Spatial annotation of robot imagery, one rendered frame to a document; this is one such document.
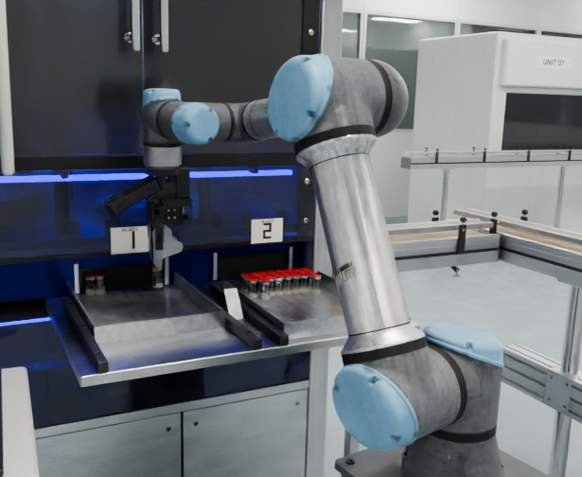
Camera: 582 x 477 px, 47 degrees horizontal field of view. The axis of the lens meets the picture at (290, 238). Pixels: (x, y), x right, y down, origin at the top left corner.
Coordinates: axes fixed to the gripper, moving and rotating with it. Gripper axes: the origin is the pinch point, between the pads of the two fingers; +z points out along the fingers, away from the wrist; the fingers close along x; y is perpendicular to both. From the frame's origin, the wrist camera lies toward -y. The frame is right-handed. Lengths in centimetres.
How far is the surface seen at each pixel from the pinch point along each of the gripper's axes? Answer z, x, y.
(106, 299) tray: 12.4, 15.1, -8.2
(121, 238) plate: -2.0, 14.5, -4.4
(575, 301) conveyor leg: 25, 5, 125
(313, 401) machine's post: 48, 15, 45
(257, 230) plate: -0.9, 16.4, 28.9
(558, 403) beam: 57, 3, 123
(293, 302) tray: 12.5, -0.2, 31.8
